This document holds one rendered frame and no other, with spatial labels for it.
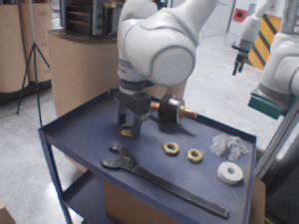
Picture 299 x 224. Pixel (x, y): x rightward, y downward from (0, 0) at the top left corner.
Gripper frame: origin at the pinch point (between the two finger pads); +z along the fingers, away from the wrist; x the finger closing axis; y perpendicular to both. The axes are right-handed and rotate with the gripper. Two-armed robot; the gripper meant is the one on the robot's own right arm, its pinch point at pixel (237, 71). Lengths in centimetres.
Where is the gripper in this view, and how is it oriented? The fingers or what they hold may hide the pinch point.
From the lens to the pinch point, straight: 146.9
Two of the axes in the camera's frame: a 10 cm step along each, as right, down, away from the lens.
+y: 7.3, 4.4, -5.2
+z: -1.3, 8.4, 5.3
